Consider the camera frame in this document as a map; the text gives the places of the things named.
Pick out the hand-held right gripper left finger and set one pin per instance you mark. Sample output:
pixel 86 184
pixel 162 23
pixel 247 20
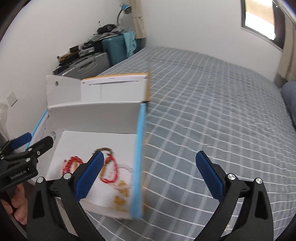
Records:
pixel 90 178

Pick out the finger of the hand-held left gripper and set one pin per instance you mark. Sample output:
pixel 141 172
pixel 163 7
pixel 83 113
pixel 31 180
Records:
pixel 22 140
pixel 40 146

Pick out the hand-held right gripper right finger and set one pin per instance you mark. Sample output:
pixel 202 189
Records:
pixel 209 177

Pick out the blue and yellow cardboard box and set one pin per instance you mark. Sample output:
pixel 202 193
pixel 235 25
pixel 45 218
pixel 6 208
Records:
pixel 92 115

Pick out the person's left hand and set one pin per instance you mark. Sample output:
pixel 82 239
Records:
pixel 19 204

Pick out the grey suitcase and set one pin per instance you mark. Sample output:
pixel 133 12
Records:
pixel 87 64

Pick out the stack of dark boxes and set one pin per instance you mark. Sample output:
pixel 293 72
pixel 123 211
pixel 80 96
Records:
pixel 76 52

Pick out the blue striped bolster pillow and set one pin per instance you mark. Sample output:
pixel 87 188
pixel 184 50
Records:
pixel 290 99

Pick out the teal suitcase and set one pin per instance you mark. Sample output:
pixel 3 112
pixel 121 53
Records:
pixel 114 49

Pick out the black clutter pile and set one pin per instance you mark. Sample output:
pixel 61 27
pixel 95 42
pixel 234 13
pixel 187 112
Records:
pixel 106 29

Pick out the teal cloth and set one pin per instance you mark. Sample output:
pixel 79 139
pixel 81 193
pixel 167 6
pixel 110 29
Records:
pixel 129 41

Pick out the beige window curtain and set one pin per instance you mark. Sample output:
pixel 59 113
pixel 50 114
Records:
pixel 286 58

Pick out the narrow beige curtain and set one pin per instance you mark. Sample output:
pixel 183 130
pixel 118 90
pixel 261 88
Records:
pixel 138 23

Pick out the blue desk lamp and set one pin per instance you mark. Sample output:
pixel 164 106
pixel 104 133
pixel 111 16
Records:
pixel 126 8

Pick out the window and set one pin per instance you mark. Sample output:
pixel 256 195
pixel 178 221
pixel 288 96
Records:
pixel 256 18

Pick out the white wall outlet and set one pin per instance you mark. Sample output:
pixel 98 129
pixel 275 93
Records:
pixel 11 98

